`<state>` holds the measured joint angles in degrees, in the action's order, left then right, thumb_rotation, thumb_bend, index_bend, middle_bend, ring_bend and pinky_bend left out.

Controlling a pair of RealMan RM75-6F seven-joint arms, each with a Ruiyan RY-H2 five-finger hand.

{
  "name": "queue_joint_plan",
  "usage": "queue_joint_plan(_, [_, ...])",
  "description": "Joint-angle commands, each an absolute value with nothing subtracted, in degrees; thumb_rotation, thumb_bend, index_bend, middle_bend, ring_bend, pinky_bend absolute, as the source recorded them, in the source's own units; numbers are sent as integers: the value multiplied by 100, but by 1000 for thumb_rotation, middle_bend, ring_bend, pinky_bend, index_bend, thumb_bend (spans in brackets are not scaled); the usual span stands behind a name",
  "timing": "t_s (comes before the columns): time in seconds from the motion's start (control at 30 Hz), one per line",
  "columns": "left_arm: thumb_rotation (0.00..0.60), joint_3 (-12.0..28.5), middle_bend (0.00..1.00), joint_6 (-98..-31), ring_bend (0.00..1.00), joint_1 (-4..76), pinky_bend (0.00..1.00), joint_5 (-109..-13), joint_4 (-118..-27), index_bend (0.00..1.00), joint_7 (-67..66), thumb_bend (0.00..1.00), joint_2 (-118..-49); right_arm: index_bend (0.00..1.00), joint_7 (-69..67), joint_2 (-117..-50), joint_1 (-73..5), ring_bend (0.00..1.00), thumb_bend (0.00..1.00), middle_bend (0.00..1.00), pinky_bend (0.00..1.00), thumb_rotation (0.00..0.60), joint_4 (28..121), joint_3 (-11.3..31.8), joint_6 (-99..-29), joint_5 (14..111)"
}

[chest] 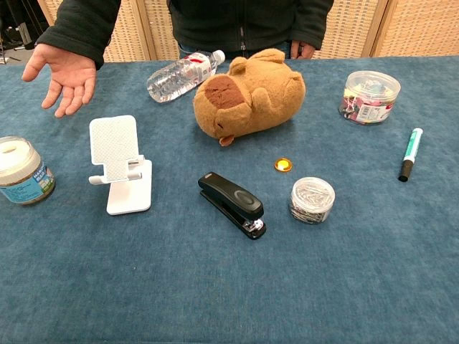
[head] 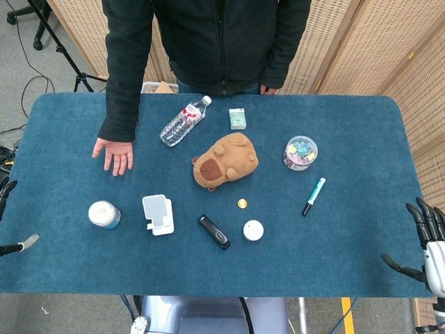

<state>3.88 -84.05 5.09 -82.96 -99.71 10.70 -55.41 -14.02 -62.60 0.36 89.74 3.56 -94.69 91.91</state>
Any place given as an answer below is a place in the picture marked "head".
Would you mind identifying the black tripod stand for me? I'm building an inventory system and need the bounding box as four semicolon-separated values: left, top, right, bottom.
26;0;108;93

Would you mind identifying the person right hand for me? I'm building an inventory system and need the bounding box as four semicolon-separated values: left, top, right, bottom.
91;137;135;177

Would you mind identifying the blue table cloth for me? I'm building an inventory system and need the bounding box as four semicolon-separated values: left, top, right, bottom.
0;92;434;299

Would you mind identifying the green card box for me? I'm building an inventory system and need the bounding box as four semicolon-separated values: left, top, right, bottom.
228;108;246;131

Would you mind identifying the white phone stand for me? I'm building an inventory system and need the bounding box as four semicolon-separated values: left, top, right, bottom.
141;194;175;237

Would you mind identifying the person torso dark jacket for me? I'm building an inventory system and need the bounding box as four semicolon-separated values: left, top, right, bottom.
102;0;313;97

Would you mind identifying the round white lidded jar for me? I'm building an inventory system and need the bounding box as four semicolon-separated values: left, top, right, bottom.
242;219;265;242

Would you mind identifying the brown capybara plush toy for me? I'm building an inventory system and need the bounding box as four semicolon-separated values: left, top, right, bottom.
191;132;259;193

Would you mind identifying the person left forearm dark sleeve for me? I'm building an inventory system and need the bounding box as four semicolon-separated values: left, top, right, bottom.
259;0;313;90

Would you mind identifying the white basket behind table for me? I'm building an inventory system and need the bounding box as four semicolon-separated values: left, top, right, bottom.
140;81;180;95

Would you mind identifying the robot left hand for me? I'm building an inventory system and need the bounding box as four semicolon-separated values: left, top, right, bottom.
0;180;40;257

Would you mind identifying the grey robot body base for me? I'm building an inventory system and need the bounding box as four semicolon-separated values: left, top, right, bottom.
130;295;291;334

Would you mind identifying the clear plastic water bottle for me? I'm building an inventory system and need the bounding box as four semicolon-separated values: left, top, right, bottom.
159;95;213;148

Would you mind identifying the black floor cable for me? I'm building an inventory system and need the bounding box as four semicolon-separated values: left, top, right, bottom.
0;0;56;135

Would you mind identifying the teal white marker pen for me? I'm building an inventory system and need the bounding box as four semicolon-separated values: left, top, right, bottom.
301;177;327;217

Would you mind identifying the white blue wet wipes canister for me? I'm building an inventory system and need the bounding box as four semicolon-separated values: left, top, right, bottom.
87;200;122;230

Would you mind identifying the black office chair base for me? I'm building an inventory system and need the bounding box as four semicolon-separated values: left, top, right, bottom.
6;0;53;51

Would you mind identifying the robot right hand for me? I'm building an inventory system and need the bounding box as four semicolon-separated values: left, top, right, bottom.
380;197;445;299

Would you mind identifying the clear tub of colourful clips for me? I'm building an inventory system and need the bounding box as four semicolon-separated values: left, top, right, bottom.
282;135;319;172

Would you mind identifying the person right forearm dark sleeve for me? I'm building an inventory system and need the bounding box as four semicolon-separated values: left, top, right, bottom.
97;0;154;143

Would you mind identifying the black stapler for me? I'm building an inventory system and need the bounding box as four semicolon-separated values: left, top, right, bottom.
197;214;232;251

